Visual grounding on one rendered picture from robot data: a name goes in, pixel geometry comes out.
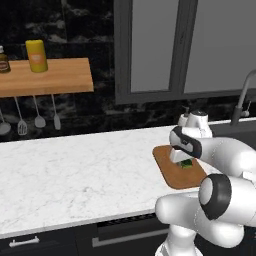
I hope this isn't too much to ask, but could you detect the dark drawer front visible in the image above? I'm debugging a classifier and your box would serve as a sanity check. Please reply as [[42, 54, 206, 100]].
[[0, 227, 78, 256]]

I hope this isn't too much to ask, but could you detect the grey hanging slotted spatula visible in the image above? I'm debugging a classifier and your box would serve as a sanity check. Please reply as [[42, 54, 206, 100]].
[[13, 96, 29, 137]]

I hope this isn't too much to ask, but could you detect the grey sink tap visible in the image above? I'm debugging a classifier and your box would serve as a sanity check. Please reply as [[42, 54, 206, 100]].
[[230, 68, 256, 127]]

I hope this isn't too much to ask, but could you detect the grey hanging narrow spatula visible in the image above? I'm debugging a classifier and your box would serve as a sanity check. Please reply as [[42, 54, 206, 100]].
[[50, 93, 62, 131]]

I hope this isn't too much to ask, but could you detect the grey framed window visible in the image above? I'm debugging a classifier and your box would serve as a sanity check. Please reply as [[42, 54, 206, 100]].
[[113, 0, 256, 106]]

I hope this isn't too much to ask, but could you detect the green sponge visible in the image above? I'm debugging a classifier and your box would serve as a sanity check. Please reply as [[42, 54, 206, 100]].
[[179, 158, 194, 170]]

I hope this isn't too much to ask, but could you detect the dark sink basin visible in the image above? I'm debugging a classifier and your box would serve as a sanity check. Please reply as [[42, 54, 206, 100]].
[[210, 117, 256, 145]]

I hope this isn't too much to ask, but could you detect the silver dishwasher handle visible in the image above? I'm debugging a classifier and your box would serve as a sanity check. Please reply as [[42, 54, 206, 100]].
[[91, 227, 171, 249]]

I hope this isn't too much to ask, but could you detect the brown wooden cutting board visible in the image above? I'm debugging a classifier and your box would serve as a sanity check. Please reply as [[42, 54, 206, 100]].
[[152, 144, 209, 191]]

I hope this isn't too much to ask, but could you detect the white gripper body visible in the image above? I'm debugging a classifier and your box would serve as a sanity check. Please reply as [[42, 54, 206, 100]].
[[170, 145, 190, 165]]

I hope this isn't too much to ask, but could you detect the yellow bottle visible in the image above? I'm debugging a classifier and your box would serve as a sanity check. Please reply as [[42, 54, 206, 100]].
[[25, 39, 49, 74]]

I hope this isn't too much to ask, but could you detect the brown bottle with white cap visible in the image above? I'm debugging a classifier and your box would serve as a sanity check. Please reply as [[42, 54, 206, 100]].
[[0, 45, 12, 75]]

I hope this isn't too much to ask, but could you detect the silver drawer handle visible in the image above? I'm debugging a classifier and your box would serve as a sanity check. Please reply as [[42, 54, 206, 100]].
[[8, 235, 41, 249]]

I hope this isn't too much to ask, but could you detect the grey hanging spoon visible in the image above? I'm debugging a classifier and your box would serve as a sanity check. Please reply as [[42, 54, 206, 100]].
[[31, 95, 47, 129]]

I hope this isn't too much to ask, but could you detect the wooden wall shelf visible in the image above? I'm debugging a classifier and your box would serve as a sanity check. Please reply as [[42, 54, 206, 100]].
[[0, 57, 95, 99]]

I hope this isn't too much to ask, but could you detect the grey hanging ladle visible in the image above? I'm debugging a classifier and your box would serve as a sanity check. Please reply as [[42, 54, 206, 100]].
[[0, 109, 12, 137]]

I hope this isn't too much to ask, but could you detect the dark dishwasher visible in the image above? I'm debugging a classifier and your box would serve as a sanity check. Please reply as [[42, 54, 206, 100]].
[[74, 213, 172, 256]]

